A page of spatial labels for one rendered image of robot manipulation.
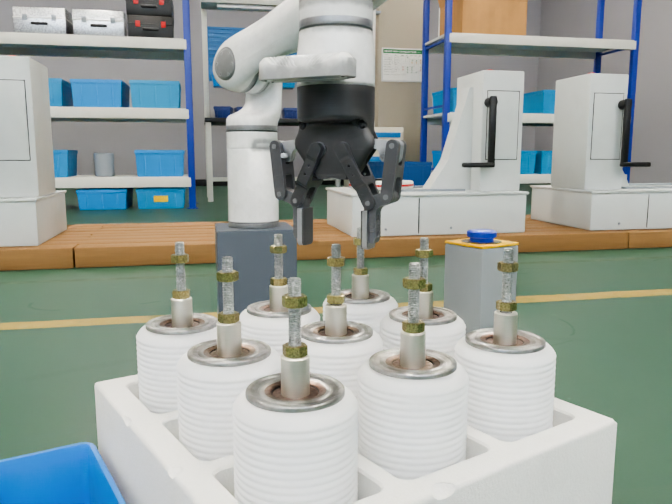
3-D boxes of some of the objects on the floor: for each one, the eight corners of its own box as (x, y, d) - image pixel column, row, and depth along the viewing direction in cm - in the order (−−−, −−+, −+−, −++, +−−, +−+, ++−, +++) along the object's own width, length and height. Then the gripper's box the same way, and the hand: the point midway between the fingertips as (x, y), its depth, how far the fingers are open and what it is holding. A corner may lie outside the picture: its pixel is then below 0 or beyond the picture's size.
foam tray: (102, 530, 74) (93, 381, 71) (370, 444, 95) (371, 328, 92) (258, 817, 42) (252, 567, 39) (606, 590, 63) (619, 419, 61)
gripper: (423, 80, 61) (419, 246, 63) (286, 87, 67) (288, 237, 70) (397, 71, 54) (394, 256, 57) (248, 80, 61) (251, 246, 63)
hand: (336, 233), depth 63 cm, fingers open, 6 cm apart
